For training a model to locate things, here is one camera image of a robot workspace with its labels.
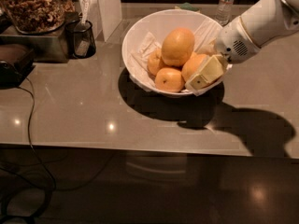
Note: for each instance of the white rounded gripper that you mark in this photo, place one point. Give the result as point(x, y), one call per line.
point(234, 42)

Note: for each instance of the glass jar of granola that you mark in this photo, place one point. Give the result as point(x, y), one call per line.
point(32, 17)

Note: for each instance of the white paper liner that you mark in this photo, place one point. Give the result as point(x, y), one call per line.
point(144, 48)

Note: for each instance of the black mesh cup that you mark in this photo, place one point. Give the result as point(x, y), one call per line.
point(80, 40)

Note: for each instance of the white pillar post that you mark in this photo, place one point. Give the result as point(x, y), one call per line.
point(105, 15)

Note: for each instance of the clear plastic water bottle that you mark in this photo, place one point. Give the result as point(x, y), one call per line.
point(223, 12)

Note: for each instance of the white bowl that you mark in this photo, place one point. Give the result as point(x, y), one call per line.
point(162, 22)

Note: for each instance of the large orange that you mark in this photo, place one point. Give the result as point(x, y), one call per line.
point(177, 47)
point(191, 66)

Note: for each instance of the front small orange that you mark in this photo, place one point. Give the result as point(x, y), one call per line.
point(169, 79)

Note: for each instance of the left hidden orange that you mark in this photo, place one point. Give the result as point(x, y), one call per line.
point(155, 62)

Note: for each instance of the white spoon with tag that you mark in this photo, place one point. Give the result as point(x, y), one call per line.
point(84, 11)

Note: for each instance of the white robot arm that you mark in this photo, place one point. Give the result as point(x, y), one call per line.
point(265, 21)

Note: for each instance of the green sponge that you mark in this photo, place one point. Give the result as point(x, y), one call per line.
point(187, 6)

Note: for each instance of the black device on left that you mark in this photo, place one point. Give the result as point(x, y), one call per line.
point(16, 63)

